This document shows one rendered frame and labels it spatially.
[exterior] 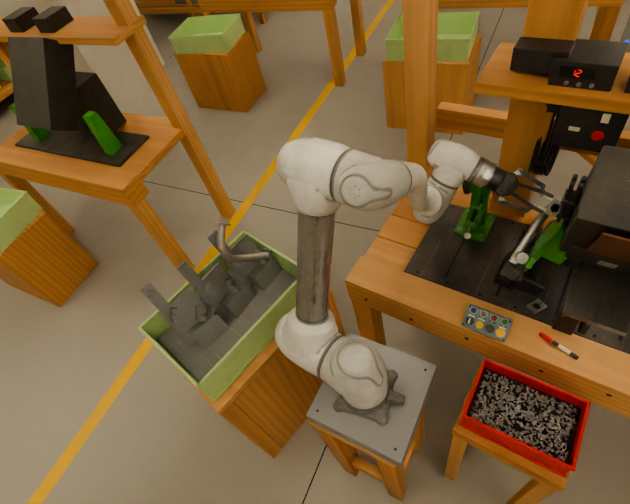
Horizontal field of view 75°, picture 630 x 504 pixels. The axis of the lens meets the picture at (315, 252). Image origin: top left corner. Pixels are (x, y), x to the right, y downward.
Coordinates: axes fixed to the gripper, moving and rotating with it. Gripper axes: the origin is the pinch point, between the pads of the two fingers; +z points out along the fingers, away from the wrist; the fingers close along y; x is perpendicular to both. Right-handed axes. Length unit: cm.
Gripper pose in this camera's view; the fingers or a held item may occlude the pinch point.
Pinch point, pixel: (548, 204)
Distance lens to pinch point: 153.2
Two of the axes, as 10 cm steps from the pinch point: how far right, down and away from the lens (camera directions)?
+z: 8.7, 4.7, -1.4
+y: 4.1, -8.5, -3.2
